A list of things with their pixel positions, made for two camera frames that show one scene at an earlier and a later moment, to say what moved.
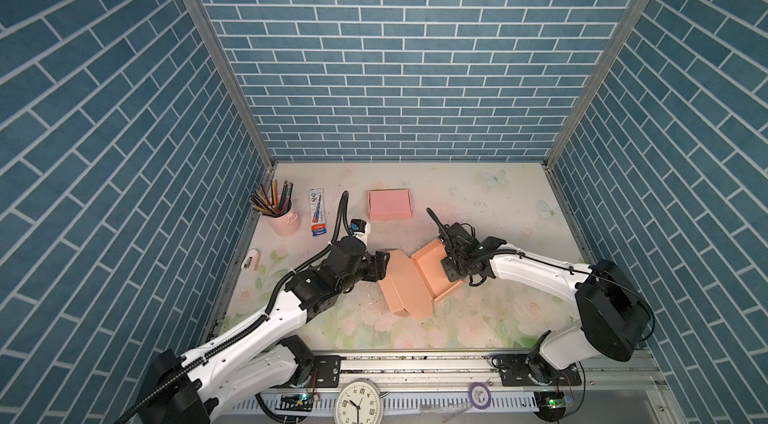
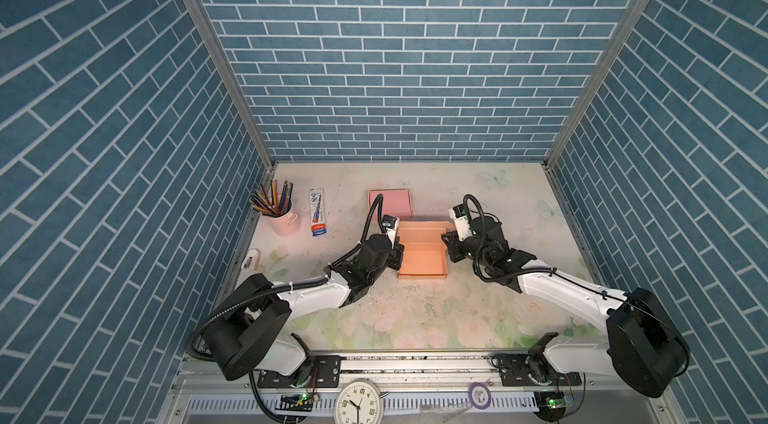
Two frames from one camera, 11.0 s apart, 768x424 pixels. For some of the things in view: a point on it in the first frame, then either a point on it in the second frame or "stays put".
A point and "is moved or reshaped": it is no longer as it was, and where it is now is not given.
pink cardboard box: [389, 204] stays put
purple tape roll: [479, 396] stays put
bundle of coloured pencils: [268, 202] stays put
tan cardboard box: [411, 283] is moved or reshaped
